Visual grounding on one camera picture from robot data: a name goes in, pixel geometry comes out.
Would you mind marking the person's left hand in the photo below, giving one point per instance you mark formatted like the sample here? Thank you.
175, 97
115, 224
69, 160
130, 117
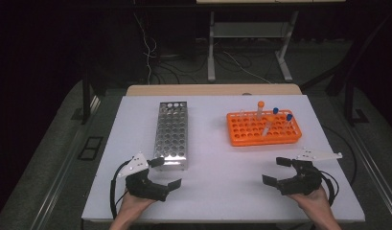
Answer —
133, 206

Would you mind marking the silver metal tube rack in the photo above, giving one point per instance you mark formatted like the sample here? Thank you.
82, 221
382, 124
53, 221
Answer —
171, 134

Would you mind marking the black stand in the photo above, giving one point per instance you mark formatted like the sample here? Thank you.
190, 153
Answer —
349, 105

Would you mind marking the grey metal frame table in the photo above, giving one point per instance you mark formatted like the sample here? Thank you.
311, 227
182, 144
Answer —
251, 29

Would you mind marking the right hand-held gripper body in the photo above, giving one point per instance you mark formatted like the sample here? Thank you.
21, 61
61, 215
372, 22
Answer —
304, 182

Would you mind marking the orange plastic tube rack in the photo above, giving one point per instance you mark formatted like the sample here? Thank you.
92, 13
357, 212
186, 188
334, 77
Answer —
248, 132

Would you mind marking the metal floor rail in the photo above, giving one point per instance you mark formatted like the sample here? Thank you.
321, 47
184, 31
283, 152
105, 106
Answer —
375, 172
61, 179

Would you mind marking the uncapped clear tube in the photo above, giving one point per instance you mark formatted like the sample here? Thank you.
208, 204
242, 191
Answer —
241, 115

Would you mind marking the person's right hand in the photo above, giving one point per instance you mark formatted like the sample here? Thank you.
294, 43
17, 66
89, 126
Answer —
316, 202

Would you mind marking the blue-capped clear tube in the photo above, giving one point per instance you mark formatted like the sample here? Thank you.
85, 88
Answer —
289, 118
275, 111

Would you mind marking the black floor socket plate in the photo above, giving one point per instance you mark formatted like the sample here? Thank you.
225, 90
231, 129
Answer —
90, 148

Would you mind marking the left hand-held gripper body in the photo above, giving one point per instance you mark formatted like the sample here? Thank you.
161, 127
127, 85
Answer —
142, 187

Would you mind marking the wooden table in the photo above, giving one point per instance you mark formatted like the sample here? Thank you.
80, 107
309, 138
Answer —
200, 90

